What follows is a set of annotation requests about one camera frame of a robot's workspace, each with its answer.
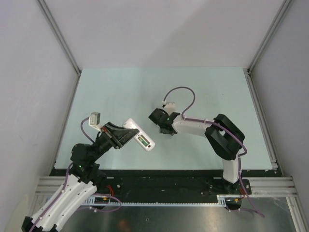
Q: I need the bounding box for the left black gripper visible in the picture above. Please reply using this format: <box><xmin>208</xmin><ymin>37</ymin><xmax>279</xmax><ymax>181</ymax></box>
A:
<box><xmin>90</xmin><ymin>121</ymin><xmax>140</xmax><ymax>161</ymax></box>

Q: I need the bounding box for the green AAA battery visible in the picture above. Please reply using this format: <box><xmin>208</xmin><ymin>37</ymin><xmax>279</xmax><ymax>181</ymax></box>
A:
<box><xmin>138</xmin><ymin>135</ymin><xmax>150</xmax><ymax>147</ymax></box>

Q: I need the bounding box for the white remote control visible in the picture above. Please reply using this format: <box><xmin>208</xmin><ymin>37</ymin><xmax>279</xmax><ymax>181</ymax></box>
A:
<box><xmin>123</xmin><ymin>118</ymin><xmax>155</xmax><ymax>152</ymax></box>

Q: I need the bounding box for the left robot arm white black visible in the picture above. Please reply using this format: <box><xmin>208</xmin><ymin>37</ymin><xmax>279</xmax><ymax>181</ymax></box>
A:
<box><xmin>21</xmin><ymin>122</ymin><xmax>140</xmax><ymax>232</ymax></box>

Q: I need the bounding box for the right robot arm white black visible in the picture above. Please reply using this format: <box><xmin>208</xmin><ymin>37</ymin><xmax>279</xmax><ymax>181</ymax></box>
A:
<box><xmin>149</xmin><ymin>108</ymin><xmax>247</xmax><ymax>194</ymax></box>

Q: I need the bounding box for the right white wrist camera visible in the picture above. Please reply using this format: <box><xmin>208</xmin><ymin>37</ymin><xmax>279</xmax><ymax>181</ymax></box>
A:
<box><xmin>162</xmin><ymin>101</ymin><xmax>176</xmax><ymax>115</ymax></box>

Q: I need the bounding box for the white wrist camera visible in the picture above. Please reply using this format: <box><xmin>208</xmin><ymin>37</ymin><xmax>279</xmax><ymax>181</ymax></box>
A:
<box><xmin>88</xmin><ymin>112</ymin><xmax>101</xmax><ymax>131</ymax></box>
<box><xmin>162</xmin><ymin>101</ymin><xmax>176</xmax><ymax>115</ymax></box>

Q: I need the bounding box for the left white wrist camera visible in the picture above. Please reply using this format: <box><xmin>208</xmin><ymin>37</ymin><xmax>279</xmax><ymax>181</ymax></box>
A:
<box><xmin>88</xmin><ymin>112</ymin><xmax>101</xmax><ymax>131</ymax></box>

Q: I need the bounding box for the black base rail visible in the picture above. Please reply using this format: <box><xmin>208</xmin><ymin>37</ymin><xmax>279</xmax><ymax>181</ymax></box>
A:
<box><xmin>97</xmin><ymin>170</ymin><xmax>252</xmax><ymax>203</ymax></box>

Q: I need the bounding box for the grey slotted cable duct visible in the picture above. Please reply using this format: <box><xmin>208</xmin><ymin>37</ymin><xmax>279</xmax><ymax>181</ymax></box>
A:
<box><xmin>81</xmin><ymin>195</ymin><xmax>242</xmax><ymax>209</ymax></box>

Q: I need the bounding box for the left aluminium frame post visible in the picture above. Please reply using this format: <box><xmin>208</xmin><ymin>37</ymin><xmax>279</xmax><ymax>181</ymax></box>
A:
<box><xmin>36</xmin><ymin>0</ymin><xmax>82</xmax><ymax>75</ymax></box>

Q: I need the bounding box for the aluminium frame post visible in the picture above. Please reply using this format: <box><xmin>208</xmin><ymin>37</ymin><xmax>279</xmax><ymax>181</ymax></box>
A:
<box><xmin>247</xmin><ymin>0</ymin><xmax>294</xmax><ymax>73</ymax></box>
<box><xmin>36</xmin><ymin>0</ymin><xmax>82</xmax><ymax>75</ymax></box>

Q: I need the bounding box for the right aluminium frame post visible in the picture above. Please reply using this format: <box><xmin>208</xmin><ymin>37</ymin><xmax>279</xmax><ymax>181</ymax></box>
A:
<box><xmin>247</xmin><ymin>0</ymin><xmax>294</xmax><ymax>73</ymax></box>

